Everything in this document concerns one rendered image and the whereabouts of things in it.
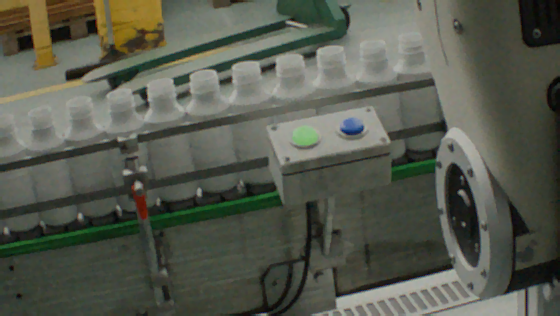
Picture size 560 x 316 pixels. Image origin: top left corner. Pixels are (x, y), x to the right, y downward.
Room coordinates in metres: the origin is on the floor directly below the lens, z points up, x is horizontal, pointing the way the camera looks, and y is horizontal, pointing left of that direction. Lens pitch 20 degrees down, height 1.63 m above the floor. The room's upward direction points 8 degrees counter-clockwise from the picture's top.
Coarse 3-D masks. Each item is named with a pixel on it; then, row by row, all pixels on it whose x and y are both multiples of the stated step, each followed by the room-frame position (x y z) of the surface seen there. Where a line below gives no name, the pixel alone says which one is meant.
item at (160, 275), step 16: (128, 144) 1.51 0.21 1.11; (128, 160) 1.46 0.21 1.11; (128, 176) 1.46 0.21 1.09; (144, 176) 1.46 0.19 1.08; (128, 192) 1.46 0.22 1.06; (144, 192) 1.45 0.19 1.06; (144, 208) 1.45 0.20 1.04; (144, 224) 1.46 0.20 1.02; (144, 240) 1.46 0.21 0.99; (160, 240) 1.52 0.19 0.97; (160, 256) 1.51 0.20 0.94; (160, 272) 1.46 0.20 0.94; (160, 288) 1.46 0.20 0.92; (160, 304) 1.46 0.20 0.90; (176, 304) 1.47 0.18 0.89
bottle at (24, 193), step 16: (0, 128) 1.52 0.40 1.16; (0, 144) 1.52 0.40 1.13; (16, 144) 1.53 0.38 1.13; (0, 160) 1.51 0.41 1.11; (0, 176) 1.51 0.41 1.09; (16, 176) 1.51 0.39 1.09; (0, 192) 1.52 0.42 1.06; (16, 192) 1.51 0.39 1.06; (32, 192) 1.53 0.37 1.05; (16, 224) 1.51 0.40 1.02; (32, 224) 1.52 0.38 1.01
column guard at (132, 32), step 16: (96, 0) 5.98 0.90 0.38; (112, 0) 5.97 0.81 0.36; (128, 0) 5.98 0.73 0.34; (144, 0) 6.00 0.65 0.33; (112, 16) 5.96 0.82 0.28; (128, 16) 5.98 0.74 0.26; (144, 16) 6.00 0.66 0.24; (160, 16) 6.02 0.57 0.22; (128, 32) 5.98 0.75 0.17; (144, 32) 6.00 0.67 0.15; (160, 32) 6.01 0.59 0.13; (128, 48) 5.98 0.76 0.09; (144, 48) 6.00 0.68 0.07
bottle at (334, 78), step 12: (324, 48) 1.64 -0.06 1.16; (336, 48) 1.64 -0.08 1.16; (324, 60) 1.61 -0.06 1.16; (336, 60) 1.61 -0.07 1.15; (324, 72) 1.61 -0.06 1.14; (336, 72) 1.61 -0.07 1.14; (348, 72) 1.62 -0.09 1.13; (324, 84) 1.61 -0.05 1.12; (336, 84) 1.60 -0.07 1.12; (348, 84) 1.60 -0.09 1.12; (324, 96) 1.60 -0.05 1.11; (324, 108) 1.60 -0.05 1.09; (336, 108) 1.60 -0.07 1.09; (348, 108) 1.60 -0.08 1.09
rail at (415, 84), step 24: (336, 96) 1.59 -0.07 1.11; (360, 96) 1.59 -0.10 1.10; (216, 120) 1.56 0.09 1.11; (240, 120) 1.56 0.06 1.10; (96, 144) 1.53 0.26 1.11; (0, 168) 1.50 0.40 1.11; (216, 168) 1.55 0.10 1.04; (240, 168) 1.56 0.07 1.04; (96, 192) 1.52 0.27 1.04; (120, 192) 1.53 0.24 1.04; (0, 216) 1.50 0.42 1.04
